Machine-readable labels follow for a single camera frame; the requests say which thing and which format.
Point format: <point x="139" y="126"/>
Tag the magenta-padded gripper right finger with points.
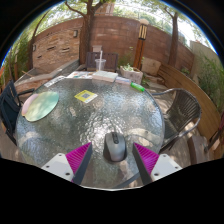
<point x="146" y="159"/>

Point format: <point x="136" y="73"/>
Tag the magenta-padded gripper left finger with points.
<point x="78" y="158"/>

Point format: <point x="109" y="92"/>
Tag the grey and black computer mouse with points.
<point x="115" y="148"/>

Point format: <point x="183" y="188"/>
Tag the yellow square card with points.
<point x="85" y="96"/>

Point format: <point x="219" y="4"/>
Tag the green marker tube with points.
<point x="137" y="87"/>

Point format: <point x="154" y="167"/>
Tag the flat pale packet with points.
<point x="122" y="80"/>

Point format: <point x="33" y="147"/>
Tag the curved wooden bench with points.
<point x="186" y="86"/>

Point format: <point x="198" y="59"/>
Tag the colourful open magazine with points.
<point x="80" y="75"/>

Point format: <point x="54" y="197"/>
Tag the white planter box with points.
<point x="133" y="75"/>

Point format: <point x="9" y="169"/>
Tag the black slatted chair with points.
<point x="8" y="106"/>

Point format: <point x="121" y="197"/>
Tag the stone raised planter bed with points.
<point x="46" y="75"/>

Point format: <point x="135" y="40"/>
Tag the pale stone block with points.
<point x="151" y="66"/>

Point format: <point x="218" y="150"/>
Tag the clear plastic cup with straw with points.
<point x="100" y="64"/>

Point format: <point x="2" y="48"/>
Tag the dark wooden chair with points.
<point x="111" y="60"/>

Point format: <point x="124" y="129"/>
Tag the thin leaning tree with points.
<point x="31" y="50"/>

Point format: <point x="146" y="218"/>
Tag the thick forked tree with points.
<point x="86" y="36"/>

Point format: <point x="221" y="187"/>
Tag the slim straight tree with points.
<point x="174" y="40"/>

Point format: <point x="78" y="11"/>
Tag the pale wall mailbox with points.
<point x="97" y="48"/>

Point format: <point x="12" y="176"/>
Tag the wall lamp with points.
<point x="34" y="47"/>
<point x="75" y="33"/>

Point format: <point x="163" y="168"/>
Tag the wooden garden lamp post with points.
<point x="141" y="40"/>

